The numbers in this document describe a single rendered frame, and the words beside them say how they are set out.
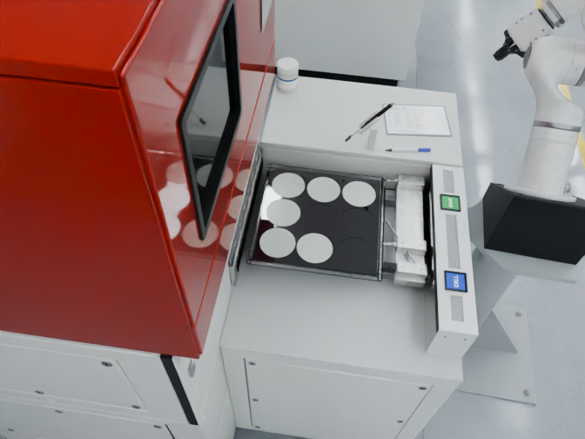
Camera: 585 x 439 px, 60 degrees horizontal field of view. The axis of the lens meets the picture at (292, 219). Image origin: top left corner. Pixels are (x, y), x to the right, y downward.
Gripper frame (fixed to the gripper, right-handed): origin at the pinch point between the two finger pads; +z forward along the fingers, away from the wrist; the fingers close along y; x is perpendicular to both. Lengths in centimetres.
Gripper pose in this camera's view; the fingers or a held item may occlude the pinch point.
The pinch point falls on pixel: (500, 54)
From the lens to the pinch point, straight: 180.3
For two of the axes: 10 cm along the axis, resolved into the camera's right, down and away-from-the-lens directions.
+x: -6.6, -0.3, -7.5
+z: -6.6, 5.1, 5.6
